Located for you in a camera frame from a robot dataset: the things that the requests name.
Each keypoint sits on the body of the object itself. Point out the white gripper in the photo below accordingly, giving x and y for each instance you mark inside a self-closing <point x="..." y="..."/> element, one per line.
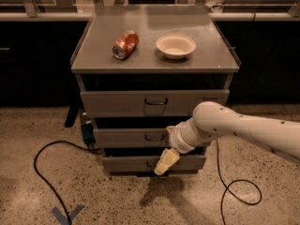
<point x="177" y="137"/>

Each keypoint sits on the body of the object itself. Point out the grey drawer cabinet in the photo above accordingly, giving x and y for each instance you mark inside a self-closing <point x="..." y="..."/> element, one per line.
<point x="210" y="67"/>

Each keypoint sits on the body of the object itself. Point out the grey bottom drawer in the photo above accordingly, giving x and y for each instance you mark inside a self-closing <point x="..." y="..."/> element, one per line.
<point x="147" y="164"/>

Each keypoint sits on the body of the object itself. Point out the crushed orange soda can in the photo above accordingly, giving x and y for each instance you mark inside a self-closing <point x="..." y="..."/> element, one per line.
<point x="124" y="46"/>

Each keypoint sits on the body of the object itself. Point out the blue power box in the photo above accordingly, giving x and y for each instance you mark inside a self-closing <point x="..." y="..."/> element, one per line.
<point x="87" y="133"/>

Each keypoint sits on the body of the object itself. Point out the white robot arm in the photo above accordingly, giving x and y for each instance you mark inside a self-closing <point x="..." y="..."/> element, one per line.
<point x="211" y="120"/>

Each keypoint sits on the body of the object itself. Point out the grey top drawer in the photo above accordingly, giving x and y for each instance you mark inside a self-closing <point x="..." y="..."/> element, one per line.
<point x="148" y="103"/>

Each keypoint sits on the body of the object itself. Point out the white counter rail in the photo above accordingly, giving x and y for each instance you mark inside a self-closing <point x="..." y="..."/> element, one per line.
<point x="219" y="17"/>

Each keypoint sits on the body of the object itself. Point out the white paper bowl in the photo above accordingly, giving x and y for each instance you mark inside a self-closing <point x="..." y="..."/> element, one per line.
<point x="176" y="46"/>

